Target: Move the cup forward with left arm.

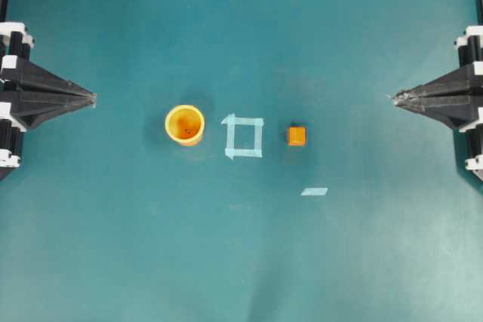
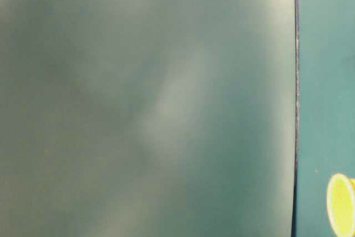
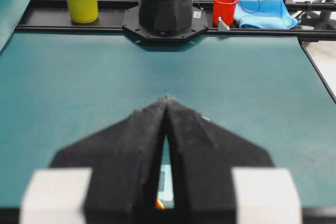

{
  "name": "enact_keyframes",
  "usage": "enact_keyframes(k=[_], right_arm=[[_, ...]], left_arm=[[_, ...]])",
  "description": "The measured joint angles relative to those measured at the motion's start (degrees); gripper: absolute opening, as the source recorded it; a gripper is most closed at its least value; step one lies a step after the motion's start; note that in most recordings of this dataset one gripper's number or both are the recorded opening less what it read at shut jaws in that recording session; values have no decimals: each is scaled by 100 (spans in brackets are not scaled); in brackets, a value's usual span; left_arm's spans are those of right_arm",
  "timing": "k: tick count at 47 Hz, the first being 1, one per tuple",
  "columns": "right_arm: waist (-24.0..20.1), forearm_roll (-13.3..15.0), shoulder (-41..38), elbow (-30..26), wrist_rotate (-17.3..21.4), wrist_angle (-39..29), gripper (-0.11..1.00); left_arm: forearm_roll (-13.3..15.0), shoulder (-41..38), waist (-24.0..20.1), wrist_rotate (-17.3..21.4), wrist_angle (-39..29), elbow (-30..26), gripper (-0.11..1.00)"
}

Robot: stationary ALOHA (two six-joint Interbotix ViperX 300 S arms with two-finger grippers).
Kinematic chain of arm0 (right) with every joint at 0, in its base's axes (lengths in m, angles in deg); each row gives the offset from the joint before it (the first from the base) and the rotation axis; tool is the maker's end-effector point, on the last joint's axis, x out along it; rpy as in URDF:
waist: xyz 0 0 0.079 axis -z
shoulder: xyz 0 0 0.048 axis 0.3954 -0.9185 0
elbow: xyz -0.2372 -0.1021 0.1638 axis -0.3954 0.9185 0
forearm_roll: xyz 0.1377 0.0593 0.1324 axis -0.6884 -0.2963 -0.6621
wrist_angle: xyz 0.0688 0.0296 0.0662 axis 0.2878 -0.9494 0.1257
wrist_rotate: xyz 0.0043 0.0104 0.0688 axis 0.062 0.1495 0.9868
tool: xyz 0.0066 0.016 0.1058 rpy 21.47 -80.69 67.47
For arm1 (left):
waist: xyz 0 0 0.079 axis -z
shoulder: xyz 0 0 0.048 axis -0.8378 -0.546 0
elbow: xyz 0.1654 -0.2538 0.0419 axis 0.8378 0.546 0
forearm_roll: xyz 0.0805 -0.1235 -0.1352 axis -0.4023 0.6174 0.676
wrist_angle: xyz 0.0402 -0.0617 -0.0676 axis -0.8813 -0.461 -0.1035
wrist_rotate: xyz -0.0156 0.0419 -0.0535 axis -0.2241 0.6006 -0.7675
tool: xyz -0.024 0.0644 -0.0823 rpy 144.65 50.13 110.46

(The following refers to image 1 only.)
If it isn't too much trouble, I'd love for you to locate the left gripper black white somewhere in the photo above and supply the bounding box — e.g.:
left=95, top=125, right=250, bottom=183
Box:
left=1, top=22, right=96, bottom=179

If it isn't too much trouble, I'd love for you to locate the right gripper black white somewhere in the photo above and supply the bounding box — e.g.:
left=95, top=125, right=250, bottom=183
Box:
left=392, top=26, right=482, bottom=180

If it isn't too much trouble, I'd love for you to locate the yellow orange plastic cup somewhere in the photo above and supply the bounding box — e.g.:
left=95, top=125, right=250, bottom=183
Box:
left=165, top=105, right=205, bottom=146

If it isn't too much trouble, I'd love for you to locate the orange cube block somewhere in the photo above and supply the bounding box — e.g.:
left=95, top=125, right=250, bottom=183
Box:
left=288, top=126, right=306, bottom=146

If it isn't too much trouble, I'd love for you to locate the light blue tape strip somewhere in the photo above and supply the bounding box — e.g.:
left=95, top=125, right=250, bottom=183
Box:
left=300, top=187, right=328, bottom=196

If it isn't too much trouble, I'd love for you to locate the light blue tape square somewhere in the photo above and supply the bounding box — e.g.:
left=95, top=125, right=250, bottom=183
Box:
left=220, top=113, right=264, bottom=160

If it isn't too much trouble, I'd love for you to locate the teal table mat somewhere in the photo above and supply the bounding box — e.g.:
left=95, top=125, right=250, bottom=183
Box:
left=1, top=0, right=482, bottom=321

